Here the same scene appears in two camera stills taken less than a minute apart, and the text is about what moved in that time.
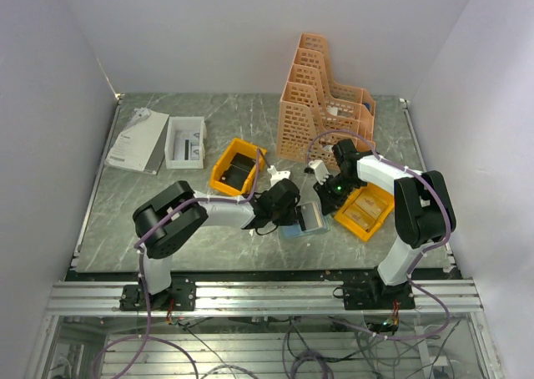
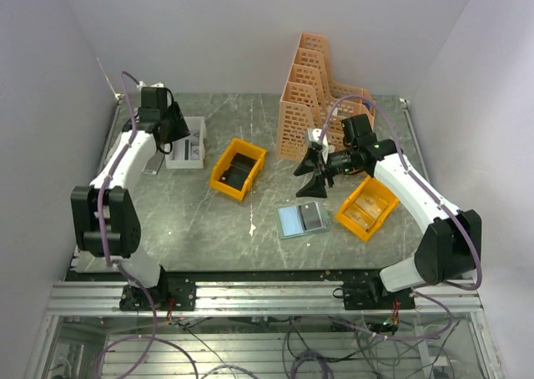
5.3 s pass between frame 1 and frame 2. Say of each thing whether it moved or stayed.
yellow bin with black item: stayed
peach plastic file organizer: stayed
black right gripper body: moved
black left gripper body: moved
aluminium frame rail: stayed
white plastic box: stayed
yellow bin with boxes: stayed
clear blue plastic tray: stayed
